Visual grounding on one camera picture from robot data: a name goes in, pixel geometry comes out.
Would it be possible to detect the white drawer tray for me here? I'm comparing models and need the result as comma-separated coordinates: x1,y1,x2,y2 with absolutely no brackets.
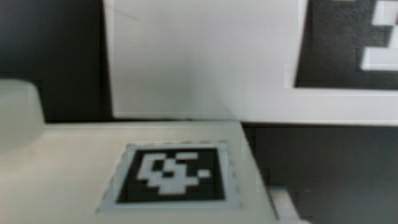
0,79,311,224

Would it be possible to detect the fiducial marker sheet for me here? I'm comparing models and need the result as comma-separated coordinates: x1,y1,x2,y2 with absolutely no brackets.
101,0,398,126

